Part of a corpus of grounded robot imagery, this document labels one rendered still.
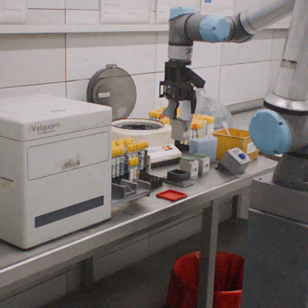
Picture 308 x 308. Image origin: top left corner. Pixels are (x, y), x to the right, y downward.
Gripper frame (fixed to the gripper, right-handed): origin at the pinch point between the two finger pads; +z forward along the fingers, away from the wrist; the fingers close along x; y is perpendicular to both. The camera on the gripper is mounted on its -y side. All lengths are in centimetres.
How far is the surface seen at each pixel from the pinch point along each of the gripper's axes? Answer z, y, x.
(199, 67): -7, -88, -56
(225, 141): 11.6, -32.7, -3.7
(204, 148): 11.9, -20.1, -4.4
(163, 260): 80, -53, -46
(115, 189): 13.3, 31.8, 2.1
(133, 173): 12.1, 20.1, -1.8
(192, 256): 64, -38, -19
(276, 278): 37, 5, 39
